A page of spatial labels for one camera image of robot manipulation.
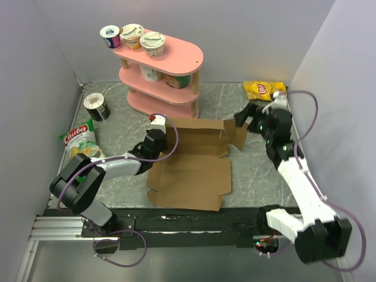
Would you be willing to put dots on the green Chuba chips bag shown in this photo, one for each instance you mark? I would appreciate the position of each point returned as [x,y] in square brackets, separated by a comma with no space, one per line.
[82,139]

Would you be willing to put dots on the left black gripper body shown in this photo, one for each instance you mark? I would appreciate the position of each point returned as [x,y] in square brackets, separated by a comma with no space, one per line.
[163,147]

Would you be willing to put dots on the aluminium frame rail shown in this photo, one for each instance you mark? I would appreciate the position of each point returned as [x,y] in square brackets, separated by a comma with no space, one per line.
[55,244]

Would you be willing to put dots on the brown cardboard box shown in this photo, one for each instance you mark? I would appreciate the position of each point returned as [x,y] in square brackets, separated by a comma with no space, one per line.
[198,173]

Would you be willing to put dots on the white cup on middle shelf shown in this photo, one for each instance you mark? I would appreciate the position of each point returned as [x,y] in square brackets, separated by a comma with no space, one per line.
[150,75]

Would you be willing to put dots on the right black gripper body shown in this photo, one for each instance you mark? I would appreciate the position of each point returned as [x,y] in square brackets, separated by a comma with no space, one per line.
[259,123]

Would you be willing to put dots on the blue white yogurt cup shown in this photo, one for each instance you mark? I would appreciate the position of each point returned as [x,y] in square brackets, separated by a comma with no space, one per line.
[111,36]

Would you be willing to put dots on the yellow Lays chips bag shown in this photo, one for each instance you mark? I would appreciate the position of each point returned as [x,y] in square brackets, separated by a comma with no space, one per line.
[262,90]

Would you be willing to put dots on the black can with white lid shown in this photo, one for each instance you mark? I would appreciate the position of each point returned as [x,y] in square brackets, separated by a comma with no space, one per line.
[96,106]

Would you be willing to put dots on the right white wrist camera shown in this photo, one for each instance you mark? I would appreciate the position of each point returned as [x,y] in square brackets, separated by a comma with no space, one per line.
[279,101]

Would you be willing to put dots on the green can on middle shelf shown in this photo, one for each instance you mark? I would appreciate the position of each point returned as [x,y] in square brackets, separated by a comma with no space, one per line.
[177,82]

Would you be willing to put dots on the white Chobani yogurt cup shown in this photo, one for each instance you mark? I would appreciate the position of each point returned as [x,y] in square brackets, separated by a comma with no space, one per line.
[153,43]

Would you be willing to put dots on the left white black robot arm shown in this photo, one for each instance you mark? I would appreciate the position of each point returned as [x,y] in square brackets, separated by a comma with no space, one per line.
[77,184]

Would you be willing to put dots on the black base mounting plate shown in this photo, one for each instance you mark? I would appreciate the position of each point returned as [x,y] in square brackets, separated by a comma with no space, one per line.
[157,228]

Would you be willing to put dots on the pink three-tier shelf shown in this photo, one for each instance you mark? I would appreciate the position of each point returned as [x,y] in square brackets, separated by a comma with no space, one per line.
[179,58]

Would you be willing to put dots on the orange Chobani yogurt cup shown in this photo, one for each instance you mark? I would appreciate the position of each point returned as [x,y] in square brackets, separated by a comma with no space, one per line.
[131,34]

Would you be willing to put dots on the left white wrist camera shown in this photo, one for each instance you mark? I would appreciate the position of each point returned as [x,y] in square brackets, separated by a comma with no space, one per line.
[157,121]

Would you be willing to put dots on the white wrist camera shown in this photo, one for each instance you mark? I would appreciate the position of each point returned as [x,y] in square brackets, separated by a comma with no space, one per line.
[279,101]
[157,121]

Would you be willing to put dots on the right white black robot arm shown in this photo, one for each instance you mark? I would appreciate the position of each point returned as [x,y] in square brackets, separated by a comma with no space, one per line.
[318,233]

